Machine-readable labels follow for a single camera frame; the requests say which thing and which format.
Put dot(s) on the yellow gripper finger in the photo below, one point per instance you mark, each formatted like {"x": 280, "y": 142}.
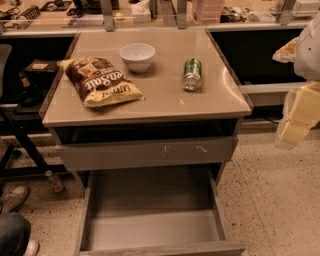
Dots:
{"x": 301, "y": 113}
{"x": 286, "y": 53}

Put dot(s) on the brown yellow chip bag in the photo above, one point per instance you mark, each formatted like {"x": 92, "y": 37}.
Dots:
{"x": 98, "y": 82}

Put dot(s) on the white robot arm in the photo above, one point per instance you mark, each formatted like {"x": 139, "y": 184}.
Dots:
{"x": 307, "y": 52}

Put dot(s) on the grey drawer cabinet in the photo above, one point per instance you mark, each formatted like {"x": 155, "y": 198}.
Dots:
{"x": 168, "y": 111}

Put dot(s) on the open middle drawer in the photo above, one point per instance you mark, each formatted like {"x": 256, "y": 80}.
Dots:
{"x": 164, "y": 211}

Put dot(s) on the closed top drawer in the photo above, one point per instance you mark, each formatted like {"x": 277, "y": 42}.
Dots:
{"x": 146, "y": 153}

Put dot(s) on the black bag under desk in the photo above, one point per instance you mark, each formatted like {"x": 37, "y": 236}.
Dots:
{"x": 35, "y": 79}

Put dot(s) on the pink plastic crate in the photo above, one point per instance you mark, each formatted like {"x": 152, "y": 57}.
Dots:
{"x": 207, "y": 11}

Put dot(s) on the green soda can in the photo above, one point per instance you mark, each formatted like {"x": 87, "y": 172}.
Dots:
{"x": 192, "y": 74}

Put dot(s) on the white bowl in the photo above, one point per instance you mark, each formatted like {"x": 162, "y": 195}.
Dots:
{"x": 137, "y": 57}

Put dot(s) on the white tissue box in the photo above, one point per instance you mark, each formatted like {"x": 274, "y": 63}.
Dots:
{"x": 141, "y": 11}

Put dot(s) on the black coiled spring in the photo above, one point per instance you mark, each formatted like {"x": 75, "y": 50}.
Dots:
{"x": 26, "y": 17}

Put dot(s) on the plastic bottle on floor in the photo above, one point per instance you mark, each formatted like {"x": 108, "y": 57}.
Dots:
{"x": 54, "y": 181}

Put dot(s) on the white shoe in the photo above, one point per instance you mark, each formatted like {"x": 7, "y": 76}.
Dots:
{"x": 32, "y": 248}
{"x": 12, "y": 200}

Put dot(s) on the person leg in jeans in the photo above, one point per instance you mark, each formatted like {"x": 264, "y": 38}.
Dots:
{"x": 14, "y": 234}

